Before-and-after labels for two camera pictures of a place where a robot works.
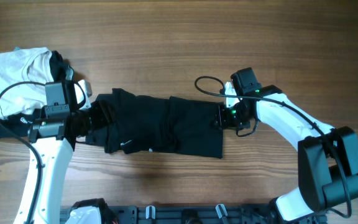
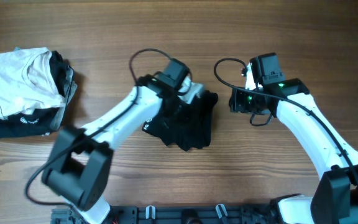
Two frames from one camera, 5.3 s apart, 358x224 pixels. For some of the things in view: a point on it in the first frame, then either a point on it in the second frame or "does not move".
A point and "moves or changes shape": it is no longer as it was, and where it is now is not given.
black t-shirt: x=168 y=124 moves or changes shape
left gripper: x=105 y=116 -> x=196 y=109
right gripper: x=224 y=122 -> x=237 y=104
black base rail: x=197 y=214 does not move
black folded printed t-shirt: x=18 y=125 does not move
